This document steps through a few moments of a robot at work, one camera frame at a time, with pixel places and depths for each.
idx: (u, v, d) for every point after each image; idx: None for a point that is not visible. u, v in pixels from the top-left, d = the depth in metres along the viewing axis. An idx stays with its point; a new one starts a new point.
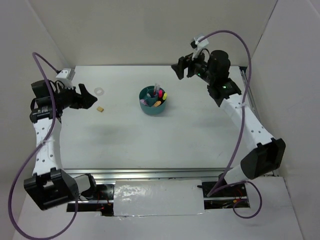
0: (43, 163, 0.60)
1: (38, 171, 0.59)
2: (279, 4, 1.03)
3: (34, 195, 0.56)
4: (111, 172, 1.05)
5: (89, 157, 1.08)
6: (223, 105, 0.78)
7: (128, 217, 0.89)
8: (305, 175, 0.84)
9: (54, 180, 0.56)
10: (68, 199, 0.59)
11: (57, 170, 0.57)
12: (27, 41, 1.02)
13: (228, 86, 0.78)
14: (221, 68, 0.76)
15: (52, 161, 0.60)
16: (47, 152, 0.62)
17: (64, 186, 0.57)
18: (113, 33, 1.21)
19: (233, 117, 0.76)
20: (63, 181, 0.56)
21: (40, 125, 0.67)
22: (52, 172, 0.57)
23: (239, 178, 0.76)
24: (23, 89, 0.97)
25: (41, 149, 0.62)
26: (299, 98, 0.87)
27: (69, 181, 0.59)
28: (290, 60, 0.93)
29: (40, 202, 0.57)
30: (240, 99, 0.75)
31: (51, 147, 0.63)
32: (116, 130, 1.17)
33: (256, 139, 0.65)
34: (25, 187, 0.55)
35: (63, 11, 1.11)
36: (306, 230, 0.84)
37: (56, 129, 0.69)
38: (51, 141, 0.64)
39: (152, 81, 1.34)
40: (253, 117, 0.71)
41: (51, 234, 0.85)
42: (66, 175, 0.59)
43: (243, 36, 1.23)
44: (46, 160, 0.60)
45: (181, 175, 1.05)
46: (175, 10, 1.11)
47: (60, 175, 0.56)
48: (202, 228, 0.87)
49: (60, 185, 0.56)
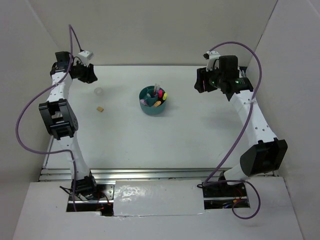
0: (54, 96, 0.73)
1: (49, 100, 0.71)
2: (279, 5, 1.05)
3: (44, 116, 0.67)
4: (110, 172, 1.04)
5: (89, 156, 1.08)
6: (233, 100, 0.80)
7: (128, 217, 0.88)
8: (306, 174, 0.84)
9: (61, 103, 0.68)
10: (70, 127, 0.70)
11: (63, 99, 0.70)
12: (28, 40, 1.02)
13: (241, 81, 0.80)
14: (228, 64, 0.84)
15: (60, 95, 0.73)
16: (58, 90, 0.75)
17: (68, 111, 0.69)
18: (113, 32, 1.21)
19: (239, 112, 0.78)
20: (67, 106, 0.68)
21: (55, 75, 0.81)
22: (60, 100, 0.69)
23: (239, 176, 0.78)
24: (24, 89, 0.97)
25: (54, 88, 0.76)
26: (299, 98, 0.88)
27: (72, 112, 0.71)
28: (290, 60, 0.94)
29: (48, 124, 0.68)
30: (250, 95, 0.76)
31: (62, 88, 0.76)
32: (116, 129, 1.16)
33: (258, 137, 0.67)
34: (39, 108, 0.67)
35: (64, 10, 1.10)
36: (306, 230, 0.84)
37: (68, 81, 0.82)
38: (63, 85, 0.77)
39: (152, 81, 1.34)
40: (260, 115, 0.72)
41: (50, 235, 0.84)
42: (70, 108, 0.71)
43: (242, 37, 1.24)
44: (57, 94, 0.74)
45: (181, 175, 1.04)
46: (176, 10, 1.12)
47: (66, 102, 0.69)
48: (203, 227, 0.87)
49: (64, 109, 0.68)
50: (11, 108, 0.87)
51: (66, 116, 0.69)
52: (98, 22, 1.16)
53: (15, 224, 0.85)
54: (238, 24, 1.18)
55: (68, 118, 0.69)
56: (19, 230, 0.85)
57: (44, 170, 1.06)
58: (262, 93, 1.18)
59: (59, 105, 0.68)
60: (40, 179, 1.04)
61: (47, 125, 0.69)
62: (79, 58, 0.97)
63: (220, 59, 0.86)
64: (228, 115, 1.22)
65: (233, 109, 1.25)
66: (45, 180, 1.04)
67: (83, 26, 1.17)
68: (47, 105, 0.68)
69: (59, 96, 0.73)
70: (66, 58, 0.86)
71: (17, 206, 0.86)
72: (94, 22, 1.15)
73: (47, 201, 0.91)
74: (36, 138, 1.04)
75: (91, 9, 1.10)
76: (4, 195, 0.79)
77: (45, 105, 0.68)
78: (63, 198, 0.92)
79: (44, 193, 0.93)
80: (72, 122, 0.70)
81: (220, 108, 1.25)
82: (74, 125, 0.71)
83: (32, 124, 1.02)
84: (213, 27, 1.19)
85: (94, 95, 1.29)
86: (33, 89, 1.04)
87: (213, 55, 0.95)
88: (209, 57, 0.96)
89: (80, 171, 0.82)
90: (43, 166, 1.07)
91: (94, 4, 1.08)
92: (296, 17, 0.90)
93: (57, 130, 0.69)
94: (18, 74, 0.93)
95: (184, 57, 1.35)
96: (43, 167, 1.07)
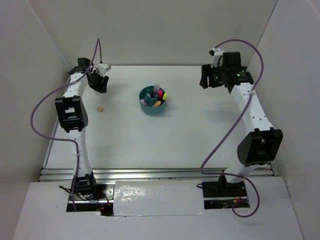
0: (70, 93, 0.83)
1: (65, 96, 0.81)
2: (279, 4, 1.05)
3: (59, 110, 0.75)
4: (110, 172, 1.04)
5: (89, 156, 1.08)
6: (233, 92, 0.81)
7: (128, 217, 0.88)
8: (306, 174, 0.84)
9: (75, 99, 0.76)
10: (80, 122, 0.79)
11: (78, 96, 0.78)
12: (28, 40, 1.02)
13: (242, 74, 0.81)
14: (231, 58, 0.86)
15: (75, 93, 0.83)
16: (74, 88, 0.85)
17: (79, 107, 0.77)
18: (113, 32, 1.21)
19: (239, 105, 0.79)
20: (80, 103, 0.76)
21: (74, 75, 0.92)
22: (74, 96, 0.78)
23: (237, 171, 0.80)
24: (24, 89, 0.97)
25: (71, 86, 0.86)
26: (299, 98, 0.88)
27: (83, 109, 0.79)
28: (290, 60, 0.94)
29: (61, 117, 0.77)
30: (251, 88, 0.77)
31: (78, 86, 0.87)
32: (116, 129, 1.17)
33: (255, 125, 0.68)
34: (55, 102, 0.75)
35: (64, 10, 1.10)
36: (306, 229, 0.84)
37: (84, 82, 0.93)
38: (79, 84, 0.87)
39: (152, 81, 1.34)
40: (258, 106, 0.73)
41: (50, 235, 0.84)
42: (82, 105, 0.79)
43: (242, 36, 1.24)
44: (72, 91, 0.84)
45: (181, 175, 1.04)
46: (176, 10, 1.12)
47: (79, 99, 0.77)
48: (203, 228, 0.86)
49: (77, 106, 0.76)
50: (10, 108, 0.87)
51: (78, 112, 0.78)
52: (98, 22, 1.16)
53: (15, 224, 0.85)
54: (239, 24, 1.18)
55: (80, 114, 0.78)
56: (19, 230, 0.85)
57: (44, 170, 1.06)
58: (262, 93, 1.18)
59: (73, 100, 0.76)
60: (40, 179, 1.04)
61: (60, 118, 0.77)
62: (98, 68, 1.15)
63: (223, 54, 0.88)
64: (228, 115, 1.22)
65: (233, 109, 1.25)
66: (45, 180, 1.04)
67: (84, 25, 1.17)
68: (62, 100, 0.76)
69: (74, 93, 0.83)
70: (86, 63, 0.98)
71: (17, 206, 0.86)
72: (95, 22, 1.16)
73: (47, 201, 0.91)
74: (36, 138, 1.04)
75: (91, 9, 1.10)
76: (4, 195, 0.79)
77: (61, 100, 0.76)
78: (63, 198, 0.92)
79: (44, 192, 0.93)
80: (82, 118, 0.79)
81: (220, 108, 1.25)
82: (83, 121, 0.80)
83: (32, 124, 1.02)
84: (213, 27, 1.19)
85: (93, 95, 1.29)
86: (34, 89, 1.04)
87: (218, 52, 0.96)
88: (214, 54, 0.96)
89: (82, 168, 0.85)
90: (43, 166, 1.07)
91: (94, 4, 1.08)
92: (296, 17, 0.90)
93: (68, 123, 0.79)
94: (18, 73, 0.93)
95: (184, 57, 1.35)
96: (43, 167, 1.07)
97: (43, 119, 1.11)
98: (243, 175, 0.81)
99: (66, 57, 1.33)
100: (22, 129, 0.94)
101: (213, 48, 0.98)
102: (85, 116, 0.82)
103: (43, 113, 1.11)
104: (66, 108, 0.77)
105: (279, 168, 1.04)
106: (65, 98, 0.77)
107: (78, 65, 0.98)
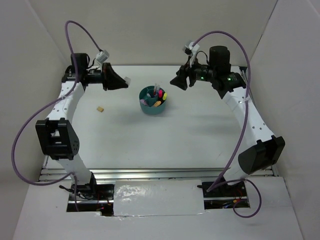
0: (57, 112, 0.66)
1: (50, 116, 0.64)
2: (279, 4, 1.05)
3: (41, 135, 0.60)
4: (119, 172, 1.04)
5: (97, 157, 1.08)
6: (226, 98, 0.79)
7: (128, 217, 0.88)
8: (306, 174, 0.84)
9: (61, 124, 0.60)
10: (67, 151, 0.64)
11: (66, 120, 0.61)
12: (28, 39, 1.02)
13: (233, 78, 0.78)
14: (220, 59, 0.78)
15: (63, 113, 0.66)
16: (63, 105, 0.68)
17: (67, 133, 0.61)
18: (114, 32, 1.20)
19: (234, 111, 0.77)
20: (67, 129, 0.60)
21: (66, 84, 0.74)
22: (61, 120, 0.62)
23: (238, 175, 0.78)
24: (24, 88, 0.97)
25: (59, 102, 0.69)
26: (299, 98, 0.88)
27: (72, 134, 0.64)
28: (290, 60, 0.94)
29: (44, 145, 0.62)
30: (244, 93, 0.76)
31: (68, 102, 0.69)
32: (116, 129, 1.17)
33: (257, 136, 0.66)
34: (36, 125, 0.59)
35: (64, 9, 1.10)
36: (306, 230, 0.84)
37: (78, 92, 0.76)
38: (70, 99, 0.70)
39: (152, 81, 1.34)
40: (255, 113, 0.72)
41: (50, 235, 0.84)
42: (71, 129, 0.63)
43: (242, 37, 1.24)
44: (60, 110, 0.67)
45: (181, 175, 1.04)
46: (176, 9, 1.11)
47: (67, 125, 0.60)
48: (203, 227, 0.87)
49: (64, 132, 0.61)
50: (10, 109, 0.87)
51: (65, 140, 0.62)
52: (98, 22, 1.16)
53: (15, 223, 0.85)
54: (239, 24, 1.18)
55: (67, 142, 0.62)
56: (19, 230, 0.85)
57: (45, 170, 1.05)
58: (262, 93, 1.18)
59: (58, 125, 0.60)
60: (40, 179, 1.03)
61: (42, 145, 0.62)
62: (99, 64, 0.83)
63: (211, 53, 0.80)
64: (228, 115, 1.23)
65: None
66: (45, 180, 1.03)
67: (84, 25, 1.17)
68: (46, 123, 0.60)
69: (61, 114, 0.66)
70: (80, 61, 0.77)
71: (17, 206, 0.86)
72: (95, 22, 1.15)
73: (47, 201, 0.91)
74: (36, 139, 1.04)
75: (91, 9, 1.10)
76: (4, 195, 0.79)
77: (44, 123, 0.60)
78: (63, 198, 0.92)
79: (44, 192, 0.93)
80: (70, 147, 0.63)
81: (219, 108, 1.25)
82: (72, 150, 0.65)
83: (32, 124, 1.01)
84: (213, 27, 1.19)
85: (93, 95, 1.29)
86: (33, 89, 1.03)
87: (195, 52, 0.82)
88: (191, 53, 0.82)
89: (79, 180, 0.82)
90: (43, 166, 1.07)
91: (94, 4, 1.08)
92: (297, 16, 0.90)
93: (53, 152, 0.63)
94: (18, 73, 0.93)
95: (184, 57, 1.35)
96: (43, 167, 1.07)
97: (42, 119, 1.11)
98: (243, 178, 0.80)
99: (66, 57, 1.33)
100: (23, 129, 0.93)
101: (185, 44, 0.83)
102: (74, 142, 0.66)
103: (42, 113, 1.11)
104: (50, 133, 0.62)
105: (279, 168, 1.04)
106: (49, 120, 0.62)
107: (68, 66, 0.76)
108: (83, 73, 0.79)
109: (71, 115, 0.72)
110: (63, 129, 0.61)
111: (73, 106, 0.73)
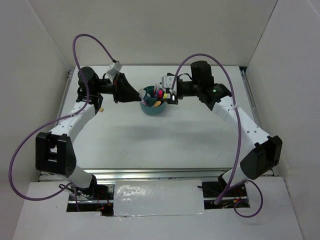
0: (61, 128, 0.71)
1: (53, 130, 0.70)
2: (279, 4, 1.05)
3: (39, 147, 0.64)
4: (124, 172, 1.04)
5: (98, 157, 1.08)
6: (215, 109, 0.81)
7: (128, 217, 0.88)
8: (306, 174, 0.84)
9: (61, 140, 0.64)
10: (61, 169, 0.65)
11: (66, 136, 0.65)
12: (28, 39, 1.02)
13: (218, 89, 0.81)
14: (203, 73, 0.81)
15: (67, 128, 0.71)
16: (69, 122, 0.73)
17: (64, 151, 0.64)
18: (114, 32, 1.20)
19: (226, 120, 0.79)
20: (65, 146, 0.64)
21: (77, 104, 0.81)
22: (62, 136, 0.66)
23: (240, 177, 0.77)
24: (24, 88, 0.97)
25: (67, 119, 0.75)
26: (299, 98, 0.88)
27: (69, 154, 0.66)
28: (290, 60, 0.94)
29: (39, 157, 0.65)
30: (231, 101, 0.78)
31: (74, 120, 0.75)
32: (116, 129, 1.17)
33: (253, 140, 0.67)
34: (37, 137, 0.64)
35: (64, 9, 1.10)
36: (306, 230, 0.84)
37: (89, 112, 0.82)
38: (78, 117, 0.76)
39: (152, 81, 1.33)
40: (246, 118, 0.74)
41: (50, 235, 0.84)
42: (70, 148, 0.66)
43: (243, 37, 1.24)
44: (65, 125, 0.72)
45: (181, 175, 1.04)
46: (176, 9, 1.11)
47: (66, 142, 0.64)
48: (203, 227, 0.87)
49: (60, 149, 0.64)
50: (10, 109, 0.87)
51: (60, 158, 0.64)
52: (98, 22, 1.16)
53: (15, 223, 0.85)
54: (239, 24, 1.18)
55: (61, 161, 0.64)
56: (19, 230, 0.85)
57: None
58: (262, 93, 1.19)
59: (58, 140, 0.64)
60: (40, 179, 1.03)
61: (38, 158, 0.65)
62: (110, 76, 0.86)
63: (193, 69, 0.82)
64: None
65: None
66: (45, 180, 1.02)
67: (84, 25, 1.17)
68: (46, 136, 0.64)
69: (65, 129, 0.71)
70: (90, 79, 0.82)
71: (17, 206, 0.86)
72: (95, 22, 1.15)
73: (47, 201, 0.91)
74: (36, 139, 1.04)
75: (91, 9, 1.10)
76: (4, 195, 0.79)
77: (45, 136, 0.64)
78: (64, 198, 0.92)
79: (44, 192, 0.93)
80: (64, 166, 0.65)
81: None
82: (66, 169, 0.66)
83: (32, 124, 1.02)
84: (213, 28, 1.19)
85: None
86: (33, 89, 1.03)
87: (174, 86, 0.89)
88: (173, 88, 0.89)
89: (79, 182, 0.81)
90: None
91: (94, 4, 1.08)
92: (297, 17, 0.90)
93: (46, 167, 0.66)
94: (18, 74, 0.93)
95: (184, 57, 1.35)
96: None
97: (42, 119, 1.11)
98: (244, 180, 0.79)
99: (66, 57, 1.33)
100: (23, 129, 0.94)
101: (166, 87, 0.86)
102: (71, 162, 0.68)
103: (42, 113, 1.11)
104: (48, 148, 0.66)
105: (279, 168, 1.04)
106: (51, 134, 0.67)
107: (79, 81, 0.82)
108: (94, 94, 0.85)
109: (76, 133, 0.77)
110: (61, 146, 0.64)
111: (79, 126, 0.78)
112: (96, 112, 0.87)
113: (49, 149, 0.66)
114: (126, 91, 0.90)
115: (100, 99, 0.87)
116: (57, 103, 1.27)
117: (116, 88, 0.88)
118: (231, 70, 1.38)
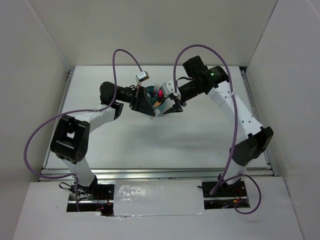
0: (83, 116, 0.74)
1: (76, 117, 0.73)
2: (279, 4, 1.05)
3: (59, 128, 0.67)
4: (127, 172, 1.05)
5: (99, 156, 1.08)
6: (211, 94, 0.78)
7: (128, 217, 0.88)
8: (306, 174, 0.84)
9: (81, 125, 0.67)
10: (71, 151, 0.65)
11: (86, 122, 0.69)
12: (28, 39, 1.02)
13: (216, 72, 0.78)
14: (195, 63, 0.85)
15: (88, 118, 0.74)
16: (92, 114, 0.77)
17: (81, 135, 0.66)
18: (114, 32, 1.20)
19: (222, 107, 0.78)
20: (84, 131, 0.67)
21: (99, 106, 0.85)
22: (83, 121, 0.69)
23: (236, 171, 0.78)
24: (24, 88, 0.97)
25: (91, 112, 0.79)
26: (299, 97, 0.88)
27: (83, 141, 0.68)
28: (290, 59, 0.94)
29: (55, 137, 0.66)
30: (228, 86, 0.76)
31: (97, 115, 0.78)
32: (116, 129, 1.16)
33: (247, 131, 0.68)
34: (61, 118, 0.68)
35: (64, 9, 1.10)
36: (306, 230, 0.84)
37: (108, 115, 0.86)
38: (100, 114, 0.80)
39: (152, 81, 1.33)
40: (242, 106, 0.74)
41: (50, 235, 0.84)
42: (86, 135, 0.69)
43: (243, 36, 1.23)
44: (87, 116, 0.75)
45: (181, 175, 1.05)
46: (176, 9, 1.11)
47: (86, 127, 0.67)
48: (203, 227, 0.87)
49: (79, 132, 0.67)
50: (10, 109, 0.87)
51: (76, 140, 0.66)
52: (98, 22, 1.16)
53: (15, 224, 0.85)
54: (239, 24, 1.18)
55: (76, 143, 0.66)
56: (19, 230, 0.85)
57: (44, 170, 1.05)
58: (262, 93, 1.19)
59: (78, 125, 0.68)
60: (40, 179, 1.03)
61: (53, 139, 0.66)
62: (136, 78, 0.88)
63: (185, 65, 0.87)
64: None
65: None
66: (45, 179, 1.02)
67: (84, 25, 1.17)
68: (69, 119, 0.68)
69: (87, 118, 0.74)
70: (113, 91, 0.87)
71: (17, 206, 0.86)
72: (95, 22, 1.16)
73: (47, 201, 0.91)
74: (36, 138, 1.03)
75: (91, 9, 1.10)
76: (3, 195, 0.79)
77: (68, 119, 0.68)
78: (63, 198, 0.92)
79: (43, 192, 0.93)
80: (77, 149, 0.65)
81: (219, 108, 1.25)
82: (77, 154, 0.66)
83: (32, 124, 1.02)
84: (213, 28, 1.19)
85: (93, 94, 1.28)
86: (32, 89, 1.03)
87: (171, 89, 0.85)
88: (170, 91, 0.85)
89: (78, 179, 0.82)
90: (43, 166, 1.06)
91: (93, 3, 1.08)
92: (297, 16, 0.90)
93: (59, 147, 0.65)
94: (19, 74, 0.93)
95: (184, 57, 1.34)
96: (43, 167, 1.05)
97: (42, 119, 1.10)
98: (241, 173, 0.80)
99: (66, 57, 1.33)
100: (23, 129, 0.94)
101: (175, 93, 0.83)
102: (82, 149, 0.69)
103: (42, 113, 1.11)
104: (66, 130, 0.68)
105: (278, 168, 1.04)
106: (73, 119, 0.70)
107: (101, 94, 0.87)
108: (116, 102, 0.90)
109: (92, 129, 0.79)
110: (80, 130, 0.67)
111: (97, 122, 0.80)
112: (114, 119, 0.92)
113: (66, 132, 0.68)
114: (144, 98, 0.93)
115: (121, 107, 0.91)
116: (57, 103, 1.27)
117: (136, 93, 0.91)
118: (231, 70, 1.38)
